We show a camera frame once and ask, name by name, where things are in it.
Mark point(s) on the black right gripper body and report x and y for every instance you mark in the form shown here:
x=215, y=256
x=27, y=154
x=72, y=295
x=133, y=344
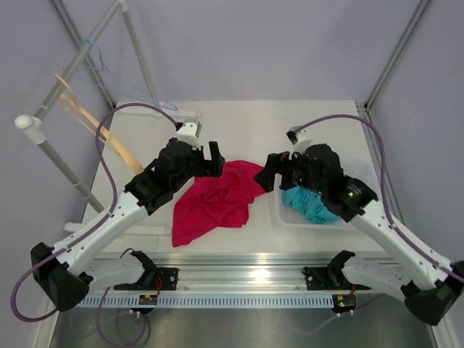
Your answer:
x=291, y=171

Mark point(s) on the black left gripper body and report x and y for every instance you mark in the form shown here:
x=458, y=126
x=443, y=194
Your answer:
x=202, y=167

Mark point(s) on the red t shirt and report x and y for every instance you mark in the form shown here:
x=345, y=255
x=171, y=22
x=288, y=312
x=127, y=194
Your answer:
x=216, y=202

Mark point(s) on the teal t shirt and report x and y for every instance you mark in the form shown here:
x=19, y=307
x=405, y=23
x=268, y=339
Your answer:
x=309, y=205

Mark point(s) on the blue wire hanger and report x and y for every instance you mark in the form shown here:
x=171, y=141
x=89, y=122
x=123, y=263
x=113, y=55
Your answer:
x=103, y=68

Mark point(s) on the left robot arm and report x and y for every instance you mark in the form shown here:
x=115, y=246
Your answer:
x=68, y=270

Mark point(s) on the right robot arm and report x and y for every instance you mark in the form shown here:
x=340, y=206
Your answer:
x=429, y=283

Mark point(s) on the grey clothes rack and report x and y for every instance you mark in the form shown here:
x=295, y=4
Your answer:
x=62, y=94

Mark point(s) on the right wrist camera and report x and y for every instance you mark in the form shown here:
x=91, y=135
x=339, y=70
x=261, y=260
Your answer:
x=300, y=140

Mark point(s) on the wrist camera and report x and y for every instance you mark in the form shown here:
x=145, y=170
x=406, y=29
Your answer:
x=188, y=132
x=300, y=140

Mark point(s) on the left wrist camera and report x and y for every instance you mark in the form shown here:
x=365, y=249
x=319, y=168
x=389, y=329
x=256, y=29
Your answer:
x=188, y=132

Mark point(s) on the aluminium rail base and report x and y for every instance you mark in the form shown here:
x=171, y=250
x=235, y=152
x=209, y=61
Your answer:
x=241, y=273

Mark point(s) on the white slotted cable duct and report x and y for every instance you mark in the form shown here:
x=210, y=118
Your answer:
x=211, y=301

